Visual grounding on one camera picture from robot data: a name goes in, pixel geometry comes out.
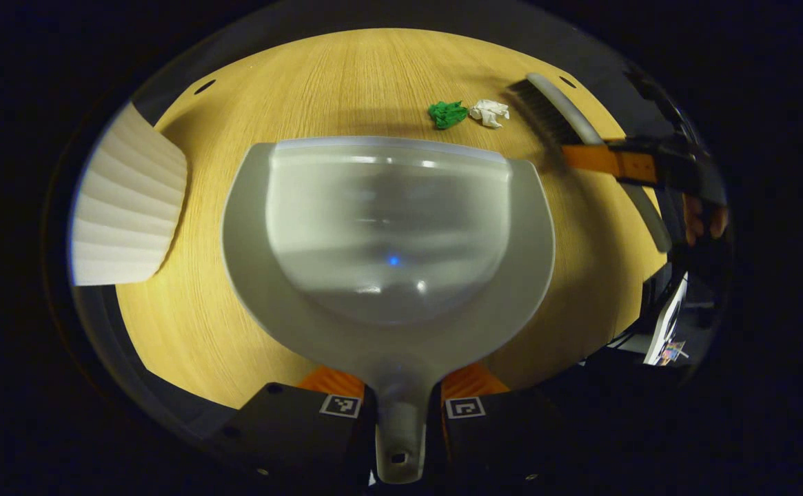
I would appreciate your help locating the white paper ball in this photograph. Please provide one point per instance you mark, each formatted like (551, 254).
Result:
(489, 112)

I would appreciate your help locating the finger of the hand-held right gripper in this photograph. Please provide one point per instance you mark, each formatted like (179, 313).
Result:
(608, 162)

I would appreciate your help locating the grey plastic dustpan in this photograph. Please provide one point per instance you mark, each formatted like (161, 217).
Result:
(387, 227)

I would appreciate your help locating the small grey broom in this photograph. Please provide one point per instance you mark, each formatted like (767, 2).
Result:
(566, 103)

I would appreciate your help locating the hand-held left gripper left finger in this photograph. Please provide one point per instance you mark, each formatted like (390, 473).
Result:
(291, 427)

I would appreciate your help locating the white printed board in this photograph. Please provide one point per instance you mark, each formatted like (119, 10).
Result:
(666, 324)

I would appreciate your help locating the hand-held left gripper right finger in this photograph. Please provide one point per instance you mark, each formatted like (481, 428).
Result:
(491, 434)

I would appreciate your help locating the green paper ball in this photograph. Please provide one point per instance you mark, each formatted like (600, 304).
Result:
(447, 114)

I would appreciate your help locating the white ribbed garbage bin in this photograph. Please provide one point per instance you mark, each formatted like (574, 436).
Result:
(125, 207)

